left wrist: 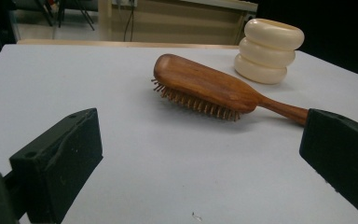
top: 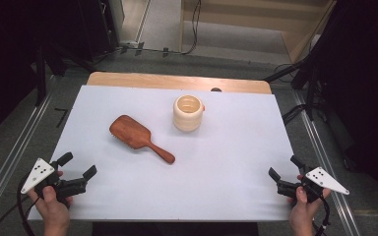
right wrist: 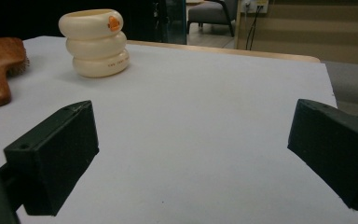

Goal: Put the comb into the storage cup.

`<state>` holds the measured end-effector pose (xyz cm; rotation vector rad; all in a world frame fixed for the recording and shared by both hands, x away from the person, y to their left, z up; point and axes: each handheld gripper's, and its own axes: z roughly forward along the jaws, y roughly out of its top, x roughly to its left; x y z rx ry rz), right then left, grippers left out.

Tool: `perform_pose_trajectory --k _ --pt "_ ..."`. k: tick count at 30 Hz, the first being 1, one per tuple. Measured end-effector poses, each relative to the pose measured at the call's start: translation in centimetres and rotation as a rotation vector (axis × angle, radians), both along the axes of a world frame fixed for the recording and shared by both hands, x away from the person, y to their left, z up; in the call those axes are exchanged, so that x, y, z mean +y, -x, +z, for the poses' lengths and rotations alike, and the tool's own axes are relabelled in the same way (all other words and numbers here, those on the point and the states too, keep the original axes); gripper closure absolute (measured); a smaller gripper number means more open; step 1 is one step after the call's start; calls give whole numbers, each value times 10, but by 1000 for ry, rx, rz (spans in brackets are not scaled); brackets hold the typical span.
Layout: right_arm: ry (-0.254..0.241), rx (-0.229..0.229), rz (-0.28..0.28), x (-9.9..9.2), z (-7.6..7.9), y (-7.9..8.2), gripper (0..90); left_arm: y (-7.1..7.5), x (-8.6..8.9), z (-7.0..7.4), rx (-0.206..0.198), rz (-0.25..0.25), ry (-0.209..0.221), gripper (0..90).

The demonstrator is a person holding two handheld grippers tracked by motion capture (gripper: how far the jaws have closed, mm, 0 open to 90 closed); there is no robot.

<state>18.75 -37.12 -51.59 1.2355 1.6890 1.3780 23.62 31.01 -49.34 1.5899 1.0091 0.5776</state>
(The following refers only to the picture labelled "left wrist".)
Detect white paper sheet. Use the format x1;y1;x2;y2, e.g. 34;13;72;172
0;43;358;224

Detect light wooden cabinet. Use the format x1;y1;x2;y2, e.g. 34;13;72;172
97;0;259;46

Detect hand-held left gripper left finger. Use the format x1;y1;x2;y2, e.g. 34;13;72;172
8;107;103;224

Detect cream ribbed cup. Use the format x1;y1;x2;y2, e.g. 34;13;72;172
233;18;306;86

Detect black hanging cable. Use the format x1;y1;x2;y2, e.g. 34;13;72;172
123;0;136;42

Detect black curtain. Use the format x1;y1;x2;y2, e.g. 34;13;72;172
255;0;358;80

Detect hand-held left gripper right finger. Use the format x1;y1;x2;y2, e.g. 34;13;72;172
298;107;358;224

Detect black tripod legs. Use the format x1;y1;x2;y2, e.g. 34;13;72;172
34;0;96;32

